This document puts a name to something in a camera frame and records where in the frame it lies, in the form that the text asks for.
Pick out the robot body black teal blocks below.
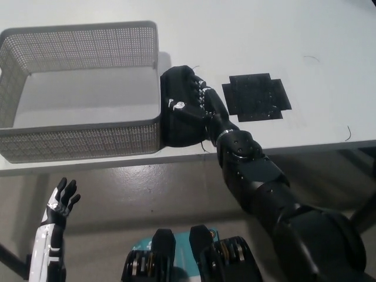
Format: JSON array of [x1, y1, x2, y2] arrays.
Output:
[[122, 224, 264, 282]]

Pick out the black tape cross patch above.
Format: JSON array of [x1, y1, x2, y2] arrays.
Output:
[[221, 72, 292, 123]]

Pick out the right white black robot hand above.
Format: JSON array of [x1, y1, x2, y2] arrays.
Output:
[[167, 73, 236, 139]]

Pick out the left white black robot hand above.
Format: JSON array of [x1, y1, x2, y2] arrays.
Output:
[[28, 177, 82, 281]]

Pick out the grey perforated plastic basket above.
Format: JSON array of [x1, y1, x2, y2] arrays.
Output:
[[0, 20, 162, 164]]

